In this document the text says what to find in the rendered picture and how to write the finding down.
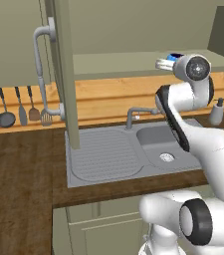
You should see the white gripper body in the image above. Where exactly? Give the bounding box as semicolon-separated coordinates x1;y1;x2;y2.
154;58;176;72

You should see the blue mug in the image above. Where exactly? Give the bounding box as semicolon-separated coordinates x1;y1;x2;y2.
166;52;185;63

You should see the olive base cabinet drawer front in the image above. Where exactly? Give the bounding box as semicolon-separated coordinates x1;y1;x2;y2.
65;195;145;224

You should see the olive base cabinet door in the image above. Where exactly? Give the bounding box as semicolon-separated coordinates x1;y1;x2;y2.
68;212;152;255

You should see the grey tap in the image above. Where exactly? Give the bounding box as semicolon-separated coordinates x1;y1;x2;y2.
124;106;161;131

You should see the grey soap dispenser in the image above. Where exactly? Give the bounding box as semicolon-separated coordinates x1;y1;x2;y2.
208;97;224;127

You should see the grey sink with drainer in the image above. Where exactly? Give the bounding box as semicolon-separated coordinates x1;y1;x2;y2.
64;118;215;189

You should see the grey slotted spatula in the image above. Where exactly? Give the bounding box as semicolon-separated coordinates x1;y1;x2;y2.
39;78;54;128

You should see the brown spatula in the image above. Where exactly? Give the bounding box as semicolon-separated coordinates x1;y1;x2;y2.
26;85;42;123

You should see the dark grey ladle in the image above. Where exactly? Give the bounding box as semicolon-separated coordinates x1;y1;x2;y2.
0;87;17;129

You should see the olive cabinet door with handle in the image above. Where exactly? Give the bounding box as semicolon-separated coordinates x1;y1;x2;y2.
44;0;82;150

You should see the grey curved cabinet door handle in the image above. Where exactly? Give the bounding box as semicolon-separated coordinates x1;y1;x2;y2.
32;16;67;122

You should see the olive closed wall cabinet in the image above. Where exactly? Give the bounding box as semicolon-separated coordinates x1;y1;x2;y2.
0;0;56;90

